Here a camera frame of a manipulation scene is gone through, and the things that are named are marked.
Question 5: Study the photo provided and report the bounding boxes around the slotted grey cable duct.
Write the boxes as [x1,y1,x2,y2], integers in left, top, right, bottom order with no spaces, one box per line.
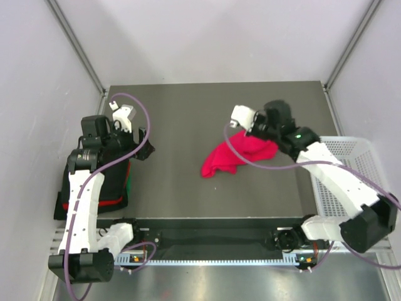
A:
[115,253,316,267]

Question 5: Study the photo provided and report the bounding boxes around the folded black shirt stack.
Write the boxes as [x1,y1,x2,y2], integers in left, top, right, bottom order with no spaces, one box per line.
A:
[53,160,131,221]

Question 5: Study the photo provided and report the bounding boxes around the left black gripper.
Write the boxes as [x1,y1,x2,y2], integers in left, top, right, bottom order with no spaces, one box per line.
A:
[102,121,154,161]

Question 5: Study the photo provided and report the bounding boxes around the red t shirt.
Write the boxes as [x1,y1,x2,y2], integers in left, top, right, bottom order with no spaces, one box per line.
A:
[200,129,279,179]

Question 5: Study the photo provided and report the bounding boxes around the right aluminium frame post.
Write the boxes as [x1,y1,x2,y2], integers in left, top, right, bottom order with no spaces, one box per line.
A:
[324,0,385,92]

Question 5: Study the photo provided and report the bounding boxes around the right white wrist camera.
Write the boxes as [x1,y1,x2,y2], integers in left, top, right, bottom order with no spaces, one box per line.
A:
[229,105,256,131]

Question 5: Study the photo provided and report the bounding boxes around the white perforated plastic basket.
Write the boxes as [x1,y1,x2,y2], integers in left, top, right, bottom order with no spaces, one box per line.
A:
[296,136,390,219]

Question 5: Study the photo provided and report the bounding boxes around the left aluminium frame post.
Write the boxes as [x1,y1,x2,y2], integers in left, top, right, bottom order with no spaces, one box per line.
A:
[44,0,106,95]

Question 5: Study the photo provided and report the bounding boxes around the aluminium frame post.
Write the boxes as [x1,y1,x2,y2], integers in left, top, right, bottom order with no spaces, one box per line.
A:
[324,0,385,92]
[44,0,106,95]

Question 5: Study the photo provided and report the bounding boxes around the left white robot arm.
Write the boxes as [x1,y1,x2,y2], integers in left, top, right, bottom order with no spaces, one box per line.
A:
[48,112,155,284]

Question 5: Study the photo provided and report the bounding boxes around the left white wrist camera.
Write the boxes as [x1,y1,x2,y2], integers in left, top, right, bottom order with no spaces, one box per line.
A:
[109,101,137,133]

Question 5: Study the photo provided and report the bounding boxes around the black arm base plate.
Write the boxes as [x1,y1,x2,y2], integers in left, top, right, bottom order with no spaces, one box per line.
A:
[98,218,329,260]

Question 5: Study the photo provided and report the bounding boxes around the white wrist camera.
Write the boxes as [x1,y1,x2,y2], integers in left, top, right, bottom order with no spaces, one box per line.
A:
[229,105,256,131]
[109,101,137,133]

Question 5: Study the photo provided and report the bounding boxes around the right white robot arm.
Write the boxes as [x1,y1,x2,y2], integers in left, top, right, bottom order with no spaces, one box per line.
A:
[247,100,398,253]

